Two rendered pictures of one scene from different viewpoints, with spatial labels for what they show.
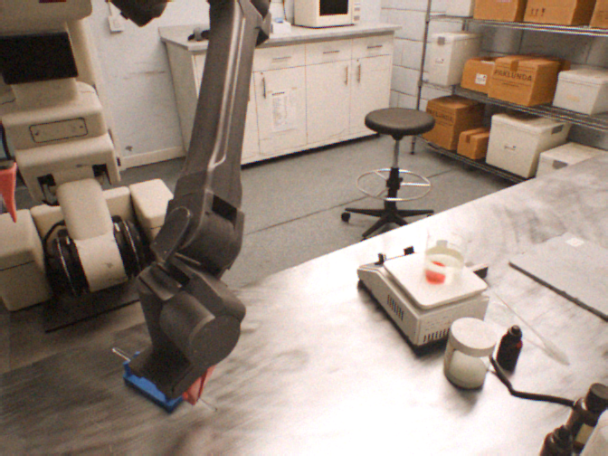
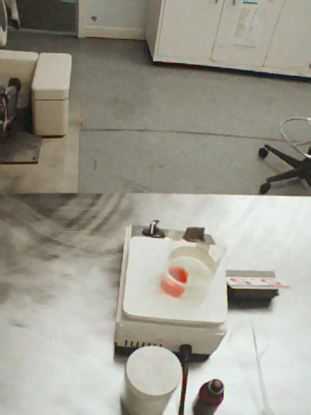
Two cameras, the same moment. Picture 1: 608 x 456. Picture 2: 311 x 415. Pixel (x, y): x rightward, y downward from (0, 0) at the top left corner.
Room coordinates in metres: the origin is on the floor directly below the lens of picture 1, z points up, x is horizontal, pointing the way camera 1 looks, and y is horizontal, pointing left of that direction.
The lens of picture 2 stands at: (0.23, -0.25, 1.23)
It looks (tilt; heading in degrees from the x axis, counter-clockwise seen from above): 43 degrees down; 16
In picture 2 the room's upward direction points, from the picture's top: 11 degrees clockwise
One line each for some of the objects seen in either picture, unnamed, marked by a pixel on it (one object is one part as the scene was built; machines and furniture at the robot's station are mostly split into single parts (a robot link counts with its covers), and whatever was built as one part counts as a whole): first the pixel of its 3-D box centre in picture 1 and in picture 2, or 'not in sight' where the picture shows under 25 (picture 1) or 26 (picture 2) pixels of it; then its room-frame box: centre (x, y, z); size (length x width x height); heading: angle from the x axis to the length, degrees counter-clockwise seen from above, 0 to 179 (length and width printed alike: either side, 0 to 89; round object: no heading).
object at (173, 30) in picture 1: (267, 23); not in sight; (3.71, 0.25, 0.93); 1.70 x 0.01 x 0.06; 120
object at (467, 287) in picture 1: (432, 275); (177, 280); (0.54, -0.20, 0.83); 0.12 x 0.12 x 0.01; 20
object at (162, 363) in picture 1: (176, 335); not in sight; (0.36, 0.15, 0.89); 0.10 x 0.07 x 0.07; 147
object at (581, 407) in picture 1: (589, 415); not in sight; (0.31, -0.33, 0.79); 0.04 x 0.04 x 0.09
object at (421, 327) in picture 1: (420, 288); (170, 283); (0.56, -0.19, 0.79); 0.22 x 0.13 x 0.08; 20
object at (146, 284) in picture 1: (170, 297); not in sight; (0.36, 0.15, 0.95); 0.07 x 0.06 x 0.07; 42
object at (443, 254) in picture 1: (446, 256); (192, 266); (0.53, -0.22, 0.88); 0.07 x 0.06 x 0.08; 36
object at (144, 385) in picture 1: (153, 377); not in sight; (0.41, 0.22, 0.77); 0.10 x 0.03 x 0.04; 57
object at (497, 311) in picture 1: (497, 308); (249, 341); (0.54, -0.32, 0.76); 0.06 x 0.06 x 0.02
